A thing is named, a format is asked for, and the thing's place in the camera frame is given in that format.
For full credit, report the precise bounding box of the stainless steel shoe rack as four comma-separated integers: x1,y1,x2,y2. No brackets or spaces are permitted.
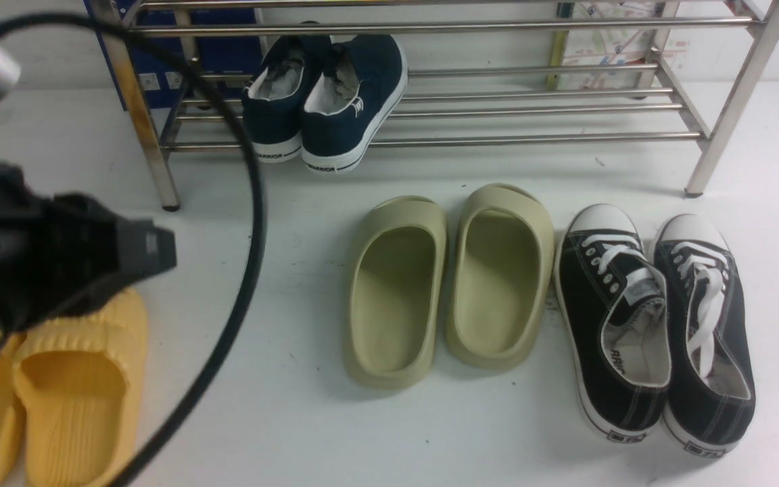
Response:
85,1,779,212

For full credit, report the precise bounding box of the printed map poster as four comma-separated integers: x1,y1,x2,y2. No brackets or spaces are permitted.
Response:
545,1,686,91

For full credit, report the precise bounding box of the black canvas sneaker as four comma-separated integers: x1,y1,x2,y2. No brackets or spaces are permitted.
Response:
553,204,673,444
649,214,757,459

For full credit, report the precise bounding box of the navy canvas shoe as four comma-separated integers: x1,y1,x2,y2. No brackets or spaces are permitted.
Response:
301,34,409,175
241,34,333,164

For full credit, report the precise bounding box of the blue panel with sockets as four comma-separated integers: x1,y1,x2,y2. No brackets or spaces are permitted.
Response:
83,1,263,109

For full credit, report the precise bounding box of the left black canvas sneaker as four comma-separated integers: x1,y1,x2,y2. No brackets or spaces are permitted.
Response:
553,204,673,444

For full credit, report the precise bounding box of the right yellow foam slipper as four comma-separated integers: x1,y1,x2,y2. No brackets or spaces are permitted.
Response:
13,289,149,486

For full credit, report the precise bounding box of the right olive foam slipper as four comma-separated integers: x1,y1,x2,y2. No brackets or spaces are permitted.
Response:
446,184,554,371

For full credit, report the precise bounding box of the right black canvas sneaker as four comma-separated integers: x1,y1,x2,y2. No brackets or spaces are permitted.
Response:
649,214,757,459

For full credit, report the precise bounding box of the left olive foam slipper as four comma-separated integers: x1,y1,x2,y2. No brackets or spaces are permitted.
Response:
343,196,448,390

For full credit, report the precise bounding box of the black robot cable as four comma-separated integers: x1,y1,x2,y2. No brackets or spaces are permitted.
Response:
0,12,267,487

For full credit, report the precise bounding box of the olive foam slipper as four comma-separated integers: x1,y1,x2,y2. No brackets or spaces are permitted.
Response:
446,184,554,371
343,196,448,390

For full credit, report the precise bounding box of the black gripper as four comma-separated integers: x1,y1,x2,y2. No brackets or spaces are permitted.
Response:
0,162,177,350

